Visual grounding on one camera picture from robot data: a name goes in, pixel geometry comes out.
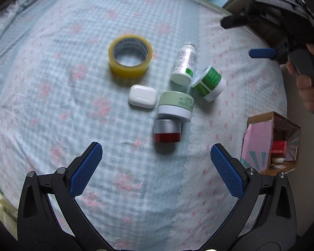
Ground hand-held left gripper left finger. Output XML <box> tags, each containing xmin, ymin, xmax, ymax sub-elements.
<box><xmin>17</xmin><ymin>141</ymin><xmax>113</xmax><ymax>251</ymax></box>

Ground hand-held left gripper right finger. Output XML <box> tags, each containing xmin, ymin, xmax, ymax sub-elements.
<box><xmin>198</xmin><ymin>143</ymin><xmax>298</xmax><ymax>251</ymax></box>

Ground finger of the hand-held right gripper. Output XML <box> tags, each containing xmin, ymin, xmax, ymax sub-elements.
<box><xmin>249</xmin><ymin>47</ymin><xmax>278</xmax><ymax>60</ymax></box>
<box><xmin>220</xmin><ymin>12</ymin><xmax>252</xmax><ymax>30</ymax></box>

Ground person's right hand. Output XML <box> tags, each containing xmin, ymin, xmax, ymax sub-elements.
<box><xmin>286</xmin><ymin>43</ymin><xmax>314</xmax><ymax>113</ymax></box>

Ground pink cardboard box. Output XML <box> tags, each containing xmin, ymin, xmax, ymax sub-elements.
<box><xmin>240</xmin><ymin>111</ymin><xmax>301</xmax><ymax>175</ymax></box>

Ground small red box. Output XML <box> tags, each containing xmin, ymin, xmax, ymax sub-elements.
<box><xmin>270</xmin><ymin>140</ymin><xmax>289</xmax><ymax>160</ymax></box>

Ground white jar with green label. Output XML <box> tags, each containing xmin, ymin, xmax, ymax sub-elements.
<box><xmin>191</xmin><ymin>66</ymin><xmax>227</xmax><ymax>102</ymax></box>

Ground blue checked floral bedsheet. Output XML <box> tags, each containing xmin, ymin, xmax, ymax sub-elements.
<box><xmin>0</xmin><ymin>0</ymin><xmax>289</xmax><ymax>251</ymax></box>

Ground white bottle with green label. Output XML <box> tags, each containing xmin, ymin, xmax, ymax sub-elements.
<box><xmin>170</xmin><ymin>42</ymin><xmax>198</xmax><ymax>86</ymax></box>

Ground red jar with silver lid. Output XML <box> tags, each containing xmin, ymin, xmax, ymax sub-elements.
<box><xmin>153</xmin><ymin>119</ymin><xmax>182</xmax><ymax>144</ymax></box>

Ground pale green cream jar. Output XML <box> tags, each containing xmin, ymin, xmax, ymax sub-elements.
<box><xmin>157</xmin><ymin>91</ymin><xmax>195</xmax><ymax>123</ymax></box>

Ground white earbuds case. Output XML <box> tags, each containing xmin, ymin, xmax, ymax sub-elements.
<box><xmin>128</xmin><ymin>84</ymin><xmax>157</xmax><ymax>110</ymax></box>

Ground yellow packing tape roll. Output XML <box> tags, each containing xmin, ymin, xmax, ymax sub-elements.
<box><xmin>108</xmin><ymin>34</ymin><xmax>154</xmax><ymax>79</ymax></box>

